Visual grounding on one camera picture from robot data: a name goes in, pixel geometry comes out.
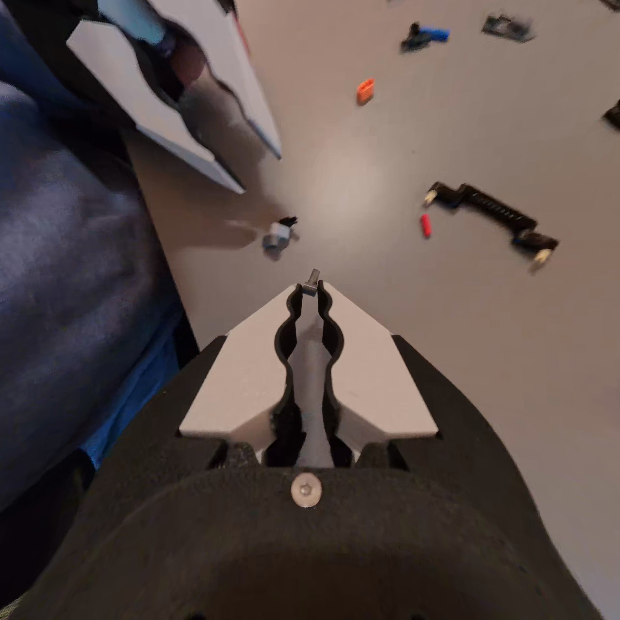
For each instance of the person's blue sweater torso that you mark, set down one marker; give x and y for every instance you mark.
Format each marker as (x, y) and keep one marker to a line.
(63, 266)

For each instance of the small grey lego connector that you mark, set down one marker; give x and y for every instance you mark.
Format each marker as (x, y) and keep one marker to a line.
(276, 237)

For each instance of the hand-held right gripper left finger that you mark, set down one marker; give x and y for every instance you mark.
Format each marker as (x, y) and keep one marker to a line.
(242, 378)

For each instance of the small red lego pin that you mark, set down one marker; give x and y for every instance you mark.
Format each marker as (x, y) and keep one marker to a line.
(426, 226)

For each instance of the orange two-hole lego beam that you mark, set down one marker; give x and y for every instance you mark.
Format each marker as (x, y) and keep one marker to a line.
(365, 91)

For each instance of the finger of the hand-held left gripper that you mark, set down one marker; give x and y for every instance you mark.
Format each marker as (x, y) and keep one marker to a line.
(242, 72)
(140, 101)

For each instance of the small black lego piece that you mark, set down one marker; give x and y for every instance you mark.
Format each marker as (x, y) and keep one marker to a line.
(613, 116)

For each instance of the grey lego axle pin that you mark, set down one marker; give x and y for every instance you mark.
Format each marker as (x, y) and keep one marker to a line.
(312, 282)

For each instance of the grey lego panel assembly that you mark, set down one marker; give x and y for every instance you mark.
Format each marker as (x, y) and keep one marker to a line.
(507, 26)

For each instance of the black lego rack assembly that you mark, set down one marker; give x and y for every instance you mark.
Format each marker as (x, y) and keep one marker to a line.
(489, 208)

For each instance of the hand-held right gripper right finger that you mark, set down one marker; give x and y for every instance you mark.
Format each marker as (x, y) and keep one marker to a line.
(378, 378)

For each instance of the blue black lego axle assembly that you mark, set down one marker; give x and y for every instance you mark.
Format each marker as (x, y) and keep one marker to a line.
(424, 36)

